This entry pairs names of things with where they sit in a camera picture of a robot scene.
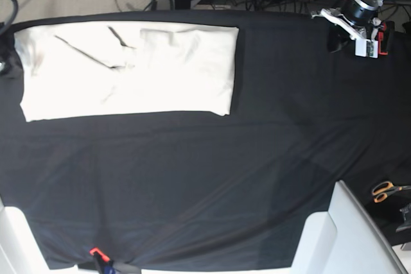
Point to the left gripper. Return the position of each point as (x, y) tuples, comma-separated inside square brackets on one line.
[(356, 12)]

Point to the white T-shirt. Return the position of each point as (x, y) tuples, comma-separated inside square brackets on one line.
[(107, 68)]

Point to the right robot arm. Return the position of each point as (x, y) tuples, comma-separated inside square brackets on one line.
[(9, 10)]

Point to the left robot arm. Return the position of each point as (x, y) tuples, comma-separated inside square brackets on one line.
[(370, 29)]

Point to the red black clamp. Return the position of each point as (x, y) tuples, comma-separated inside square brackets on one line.
[(385, 37)]

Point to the black table cloth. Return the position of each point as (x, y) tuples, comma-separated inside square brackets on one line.
[(192, 191)]

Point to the orange black bottom clamp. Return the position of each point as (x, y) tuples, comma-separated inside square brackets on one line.
[(105, 265)]

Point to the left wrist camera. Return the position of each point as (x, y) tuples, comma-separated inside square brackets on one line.
[(366, 48)]

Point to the orange handled scissors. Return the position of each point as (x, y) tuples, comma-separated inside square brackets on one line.
[(385, 189)]

